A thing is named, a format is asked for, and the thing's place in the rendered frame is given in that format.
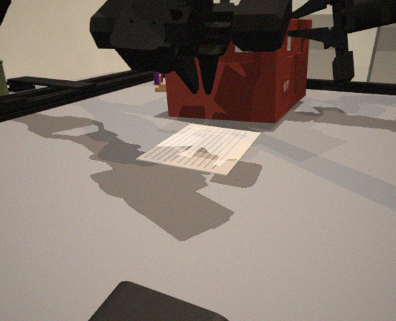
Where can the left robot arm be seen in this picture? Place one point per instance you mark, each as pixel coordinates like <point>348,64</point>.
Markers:
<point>148,34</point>

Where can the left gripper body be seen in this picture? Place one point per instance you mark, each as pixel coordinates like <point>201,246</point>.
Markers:
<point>258,25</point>

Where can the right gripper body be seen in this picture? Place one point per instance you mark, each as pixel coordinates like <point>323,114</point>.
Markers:
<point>360,15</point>

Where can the dark red plastic crate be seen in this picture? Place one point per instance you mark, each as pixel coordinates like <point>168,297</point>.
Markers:
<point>259,91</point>

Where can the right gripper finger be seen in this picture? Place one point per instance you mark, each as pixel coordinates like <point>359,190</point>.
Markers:
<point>309,7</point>
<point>317,34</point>

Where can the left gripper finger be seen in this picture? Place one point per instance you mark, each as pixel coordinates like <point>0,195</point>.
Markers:
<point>187,71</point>
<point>208,56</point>

